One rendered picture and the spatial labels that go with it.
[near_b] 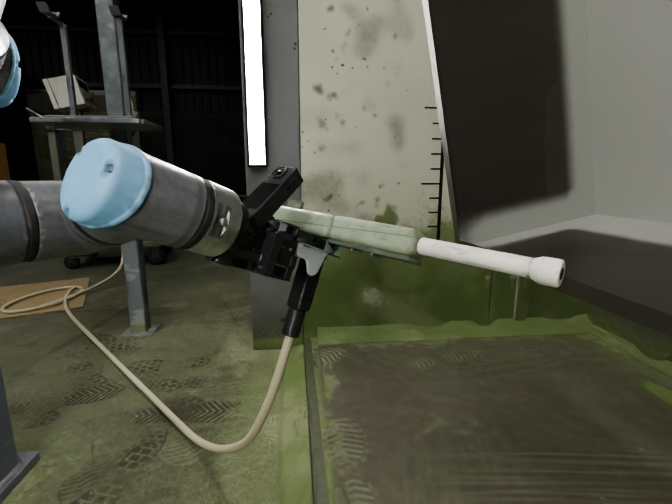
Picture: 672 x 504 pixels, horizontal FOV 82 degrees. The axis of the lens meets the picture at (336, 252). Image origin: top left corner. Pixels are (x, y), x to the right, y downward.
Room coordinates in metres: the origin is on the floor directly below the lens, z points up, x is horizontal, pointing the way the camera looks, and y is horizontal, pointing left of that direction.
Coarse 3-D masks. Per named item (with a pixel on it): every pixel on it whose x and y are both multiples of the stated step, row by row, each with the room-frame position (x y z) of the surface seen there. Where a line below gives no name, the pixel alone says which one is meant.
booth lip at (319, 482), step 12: (312, 360) 1.15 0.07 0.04; (312, 372) 1.07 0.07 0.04; (312, 384) 1.00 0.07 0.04; (312, 396) 0.94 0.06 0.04; (312, 408) 0.89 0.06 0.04; (312, 420) 0.84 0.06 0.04; (312, 432) 0.79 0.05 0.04; (312, 444) 0.76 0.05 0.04; (312, 456) 0.72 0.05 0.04; (312, 468) 0.69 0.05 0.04; (324, 468) 0.68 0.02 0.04; (312, 480) 0.67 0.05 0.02; (324, 480) 0.65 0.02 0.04; (324, 492) 0.62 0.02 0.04
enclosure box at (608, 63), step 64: (448, 0) 0.85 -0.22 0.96; (512, 0) 0.87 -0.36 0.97; (576, 0) 0.89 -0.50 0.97; (640, 0) 0.77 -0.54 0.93; (448, 64) 0.85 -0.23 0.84; (512, 64) 0.87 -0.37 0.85; (576, 64) 0.89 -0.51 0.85; (640, 64) 0.78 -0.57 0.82; (448, 128) 0.85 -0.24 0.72; (512, 128) 0.87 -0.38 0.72; (576, 128) 0.89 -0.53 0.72; (640, 128) 0.78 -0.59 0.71; (512, 192) 0.87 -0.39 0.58; (576, 192) 0.90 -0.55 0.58; (640, 192) 0.79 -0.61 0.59; (576, 256) 0.65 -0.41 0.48; (640, 256) 0.60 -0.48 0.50; (640, 320) 0.41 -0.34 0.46
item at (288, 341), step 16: (64, 288) 2.04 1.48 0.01; (80, 288) 2.01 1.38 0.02; (48, 304) 1.75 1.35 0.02; (64, 304) 1.75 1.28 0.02; (288, 352) 0.60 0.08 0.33; (272, 384) 0.59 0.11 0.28; (272, 400) 0.59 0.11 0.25; (176, 416) 0.89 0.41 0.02; (192, 432) 0.82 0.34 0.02; (256, 432) 0.60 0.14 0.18; (208, 448) 0.75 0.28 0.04; (224, 448) 0.69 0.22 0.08; (240, 448) 0.64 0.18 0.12
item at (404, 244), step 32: (320, 224) 0.63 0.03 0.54; (352, 224) 0.59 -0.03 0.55; (384, 224) 0.56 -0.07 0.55; (384, 256) 0.56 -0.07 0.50; (416, 256) 0.53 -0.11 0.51; (448, 256) 0.49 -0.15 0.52; (480, 256) 0.46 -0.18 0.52; (512, 256) 0.44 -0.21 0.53; (544, 256) 0.43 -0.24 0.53; (288, 320) 0.61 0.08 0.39
